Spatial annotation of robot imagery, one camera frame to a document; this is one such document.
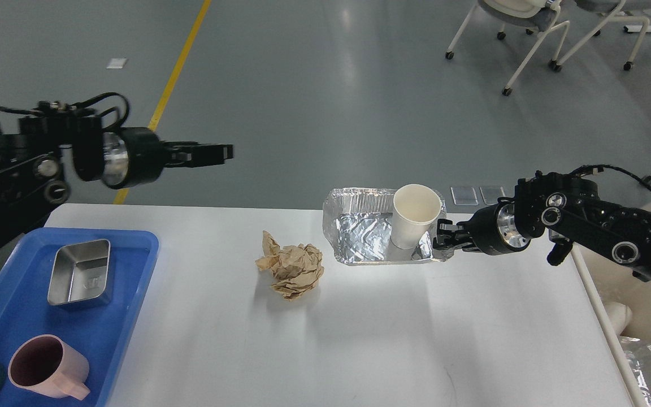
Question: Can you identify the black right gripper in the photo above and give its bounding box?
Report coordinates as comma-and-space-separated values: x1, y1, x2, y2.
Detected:
432, 202, 531, 256

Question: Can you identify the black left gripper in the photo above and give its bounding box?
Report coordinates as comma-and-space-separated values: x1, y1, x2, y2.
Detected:
101, 127, 233, 189

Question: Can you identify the white paper cup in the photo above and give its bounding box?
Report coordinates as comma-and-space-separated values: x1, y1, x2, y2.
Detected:
390, 184, 442, 249

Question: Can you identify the aluminium foil tray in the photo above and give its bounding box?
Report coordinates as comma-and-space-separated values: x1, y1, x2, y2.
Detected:
322, 187, 454, 266

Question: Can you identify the stainless steel rectangular tin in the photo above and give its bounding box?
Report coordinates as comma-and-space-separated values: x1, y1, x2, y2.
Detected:
47, 238, 114, 311

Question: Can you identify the pink plastic mug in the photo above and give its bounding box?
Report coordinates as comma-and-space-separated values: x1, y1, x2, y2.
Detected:
7, 334, 90, 400

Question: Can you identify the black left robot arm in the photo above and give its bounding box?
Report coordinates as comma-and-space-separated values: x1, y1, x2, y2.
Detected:
0, 92, 233, 248

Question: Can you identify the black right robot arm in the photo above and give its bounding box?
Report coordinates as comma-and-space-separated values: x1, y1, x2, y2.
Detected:
431, 164, 651, 282

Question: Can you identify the crumpled brown paper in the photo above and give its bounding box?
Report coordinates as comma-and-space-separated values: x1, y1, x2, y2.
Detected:
255, 230, 325, 301

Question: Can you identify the white plastic bin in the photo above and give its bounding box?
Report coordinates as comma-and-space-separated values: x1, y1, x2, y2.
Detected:
571, 226, 651, 407

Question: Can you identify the white chair left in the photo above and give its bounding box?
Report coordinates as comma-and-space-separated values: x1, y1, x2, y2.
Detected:
444, 1, 570, 96

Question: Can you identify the white chair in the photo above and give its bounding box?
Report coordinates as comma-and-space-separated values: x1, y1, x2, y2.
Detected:
444, 1, 570, 96
548, 1, 651, 72

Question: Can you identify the blue plastic tray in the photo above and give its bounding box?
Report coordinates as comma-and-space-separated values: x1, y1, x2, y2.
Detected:
0, 228, 159, 406

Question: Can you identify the foil tray inside bin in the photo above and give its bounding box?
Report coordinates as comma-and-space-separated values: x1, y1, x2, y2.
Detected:
618, 336, 651, 406

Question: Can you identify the white chair right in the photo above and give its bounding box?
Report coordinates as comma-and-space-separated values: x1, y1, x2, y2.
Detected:
548, 1, 651, 72

